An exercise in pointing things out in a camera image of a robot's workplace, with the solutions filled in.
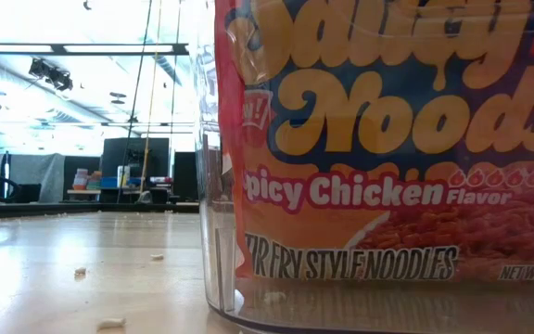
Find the black overhead light bar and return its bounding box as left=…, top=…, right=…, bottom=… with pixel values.
left=0, top=42, right=190, bottom=58

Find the black metal table frame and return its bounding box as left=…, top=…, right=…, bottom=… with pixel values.
left=0, top=201, right=201, bottom=221

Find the white yellow bottle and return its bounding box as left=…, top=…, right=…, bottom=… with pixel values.
left=116, top=164, right=132, bottom=189

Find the grey cloth cover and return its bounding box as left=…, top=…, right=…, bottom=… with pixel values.
left=0, top=152, right=67, bottom=204

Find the black partition panel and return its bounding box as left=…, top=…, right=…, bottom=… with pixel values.
left=64, top=156, right=103, bottom=201
left=172, top=151, right=200, bottom=203
left=101, top=136, right=172, bottom=191

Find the thin black hanging cable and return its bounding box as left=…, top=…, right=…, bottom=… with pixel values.
left=168, top=0, right=182, bottom=160
left=116, top=0, right=154, bottom=204

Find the coloured container stack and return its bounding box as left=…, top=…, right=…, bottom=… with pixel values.
left=85, top=170, right=104, bottom=190

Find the orange spicy chicken noodle packet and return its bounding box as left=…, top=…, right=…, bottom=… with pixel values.
left=214, top=0, right=534, bottom=284

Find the orange white container stack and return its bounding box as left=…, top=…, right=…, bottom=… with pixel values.
left=72, top=167, right=90, bottom=191

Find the background work table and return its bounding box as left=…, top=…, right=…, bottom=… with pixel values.
left=66, top=186, right=175, bottom=204

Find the black ceiling fixture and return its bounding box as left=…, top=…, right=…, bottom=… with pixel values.
left=27, top=57, right=74, bottom=93

